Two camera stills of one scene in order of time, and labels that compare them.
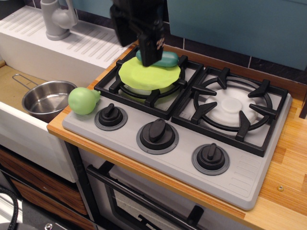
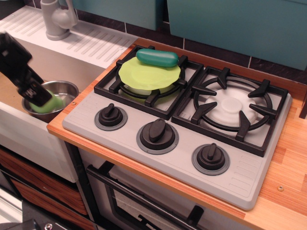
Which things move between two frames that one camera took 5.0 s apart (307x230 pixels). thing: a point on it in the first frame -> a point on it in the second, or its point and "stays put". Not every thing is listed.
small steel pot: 46,100 stays put
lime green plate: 132,74 stays put
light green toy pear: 83,100 -> 53,104
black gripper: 148,17 -> 14,58
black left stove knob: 111,118 stays put
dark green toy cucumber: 168,59 stays put
